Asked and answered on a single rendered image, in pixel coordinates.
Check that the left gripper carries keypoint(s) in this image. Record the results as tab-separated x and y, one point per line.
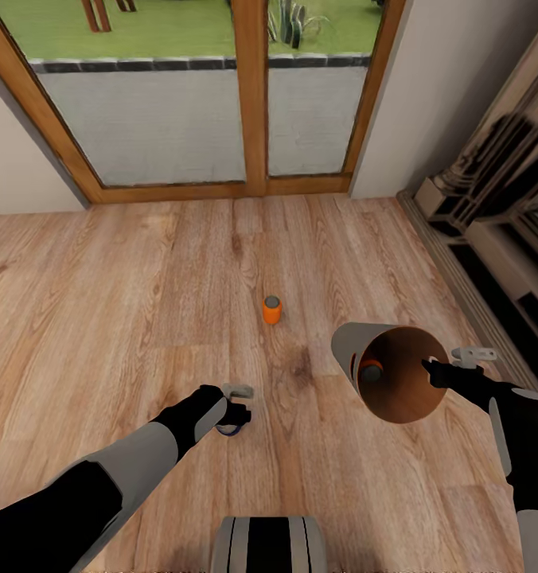
236	415

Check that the wood fireplace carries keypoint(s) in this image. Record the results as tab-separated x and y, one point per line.
478	218

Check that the trash can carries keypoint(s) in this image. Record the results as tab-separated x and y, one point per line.
404	394

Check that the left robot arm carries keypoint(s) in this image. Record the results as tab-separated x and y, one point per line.
65	526

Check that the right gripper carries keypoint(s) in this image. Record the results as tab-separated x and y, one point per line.
448	376

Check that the door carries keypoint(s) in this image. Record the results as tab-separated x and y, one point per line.
168	100

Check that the robot trunk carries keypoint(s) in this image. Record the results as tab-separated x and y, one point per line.
269	545

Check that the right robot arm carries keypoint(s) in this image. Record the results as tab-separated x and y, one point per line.
513	413

